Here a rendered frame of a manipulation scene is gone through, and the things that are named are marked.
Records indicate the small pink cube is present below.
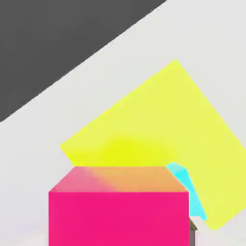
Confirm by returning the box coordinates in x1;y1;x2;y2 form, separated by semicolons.
48;166;190;246

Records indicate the small cyan cube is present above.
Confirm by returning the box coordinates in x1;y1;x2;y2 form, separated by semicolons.
165;162;208;221

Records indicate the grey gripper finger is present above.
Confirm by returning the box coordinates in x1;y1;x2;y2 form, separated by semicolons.
189;216;206;246

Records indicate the large yellow box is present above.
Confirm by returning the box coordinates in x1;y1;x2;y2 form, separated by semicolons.
59;59;246;231

